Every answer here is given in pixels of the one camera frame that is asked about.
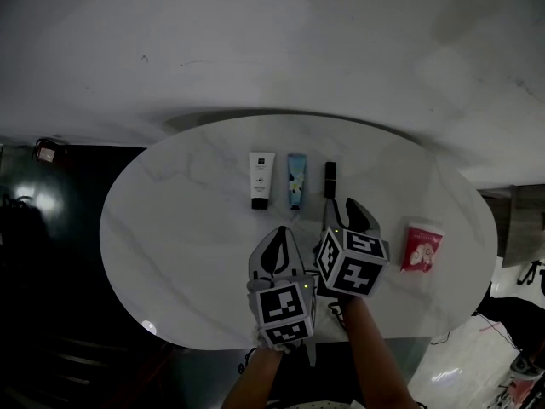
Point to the person's right forearm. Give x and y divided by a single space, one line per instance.
379 356

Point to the person's left forearm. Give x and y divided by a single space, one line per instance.
251 381

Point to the small black lipstick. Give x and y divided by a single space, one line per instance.
331 179

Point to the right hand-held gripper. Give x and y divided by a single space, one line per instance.
353 266

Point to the small blue tube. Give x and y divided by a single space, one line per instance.
296 177

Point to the red sachet packet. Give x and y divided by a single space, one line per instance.
421 249

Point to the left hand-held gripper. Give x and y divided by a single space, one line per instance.
283 309

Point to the grey wooden desk with shelf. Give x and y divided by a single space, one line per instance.
521 224

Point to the white tube with black cap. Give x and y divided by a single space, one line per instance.
262 177

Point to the white oval marble table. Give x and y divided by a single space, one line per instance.
179 237

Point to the pink floor stick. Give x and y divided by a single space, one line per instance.
489 327

